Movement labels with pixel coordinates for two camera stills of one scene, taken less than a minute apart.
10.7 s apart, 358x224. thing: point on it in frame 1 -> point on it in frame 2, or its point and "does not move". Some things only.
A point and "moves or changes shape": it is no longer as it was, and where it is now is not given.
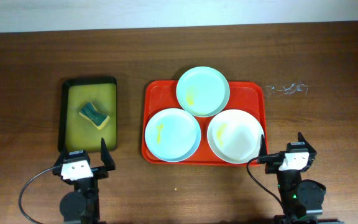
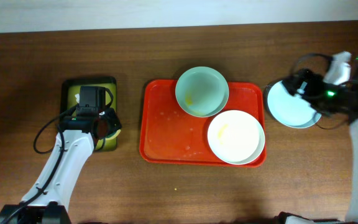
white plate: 235,136 does not move
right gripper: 307,147 -> 304,89
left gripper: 98,171 -> 112,121
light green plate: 202,91 does not move
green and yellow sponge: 90,112 moves or changes shape
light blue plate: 173,134 -> 293,111
